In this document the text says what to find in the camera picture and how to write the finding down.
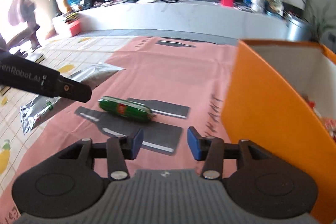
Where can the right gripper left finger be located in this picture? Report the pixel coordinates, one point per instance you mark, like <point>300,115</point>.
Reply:
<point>119,150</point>

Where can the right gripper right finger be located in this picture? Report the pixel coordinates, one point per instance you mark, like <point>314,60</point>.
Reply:
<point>208,149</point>

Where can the green sausage stick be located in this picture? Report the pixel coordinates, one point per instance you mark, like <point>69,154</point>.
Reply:
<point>127,109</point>

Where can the silver white snack pouch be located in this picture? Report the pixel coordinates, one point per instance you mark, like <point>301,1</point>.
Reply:
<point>77,88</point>

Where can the orange chips packet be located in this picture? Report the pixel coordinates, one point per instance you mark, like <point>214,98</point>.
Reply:
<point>328,123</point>

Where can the lemon pattern tablecloth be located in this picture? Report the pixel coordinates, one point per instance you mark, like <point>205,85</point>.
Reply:
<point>66,55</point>

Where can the pink paper mat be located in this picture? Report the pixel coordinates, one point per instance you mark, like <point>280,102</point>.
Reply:
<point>185,84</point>

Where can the orange cardboard box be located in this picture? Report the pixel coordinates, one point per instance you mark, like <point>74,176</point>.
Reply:
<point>280,93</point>

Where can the red box on floor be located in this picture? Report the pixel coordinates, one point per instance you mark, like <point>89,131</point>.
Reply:
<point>74,28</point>

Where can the white tv console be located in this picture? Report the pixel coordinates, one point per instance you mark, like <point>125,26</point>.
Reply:
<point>187,16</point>

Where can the silver trash bin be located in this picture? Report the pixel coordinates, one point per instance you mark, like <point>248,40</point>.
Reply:
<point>299,30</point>

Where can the potted floor plant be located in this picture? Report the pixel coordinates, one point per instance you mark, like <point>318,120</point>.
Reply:
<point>318,20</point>

